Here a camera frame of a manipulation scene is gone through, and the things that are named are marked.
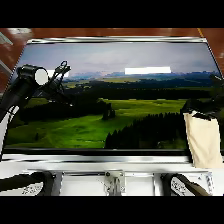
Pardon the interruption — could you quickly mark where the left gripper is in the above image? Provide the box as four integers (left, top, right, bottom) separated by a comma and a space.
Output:
40, 77, 74, 106

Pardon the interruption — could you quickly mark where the cream T-shirt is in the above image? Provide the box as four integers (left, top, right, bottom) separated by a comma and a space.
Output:
182, 111, 224, 170

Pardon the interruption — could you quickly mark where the silver frame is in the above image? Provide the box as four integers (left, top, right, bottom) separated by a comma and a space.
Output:
0, 35, 224, 197

